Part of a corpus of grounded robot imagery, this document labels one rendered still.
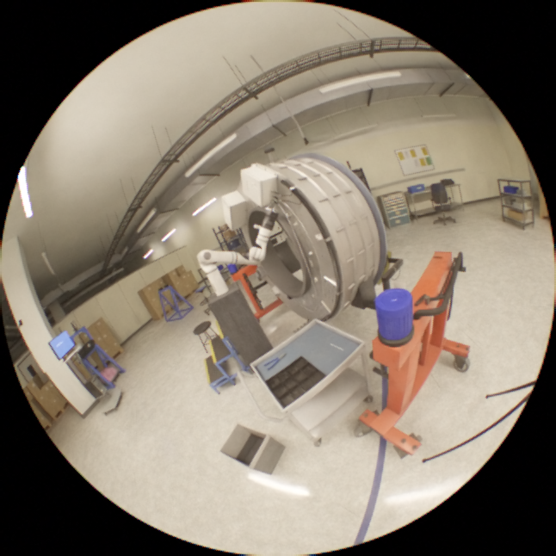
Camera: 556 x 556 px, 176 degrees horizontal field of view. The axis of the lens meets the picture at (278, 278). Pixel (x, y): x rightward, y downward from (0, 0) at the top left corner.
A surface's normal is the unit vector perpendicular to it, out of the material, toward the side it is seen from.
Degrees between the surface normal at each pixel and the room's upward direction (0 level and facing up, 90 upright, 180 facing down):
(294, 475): 0
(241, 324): 90
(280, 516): 0
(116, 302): 90
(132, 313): 90
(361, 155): 90
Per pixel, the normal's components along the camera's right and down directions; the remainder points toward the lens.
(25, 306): 0.85, -0.22
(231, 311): 0.29, 0.19
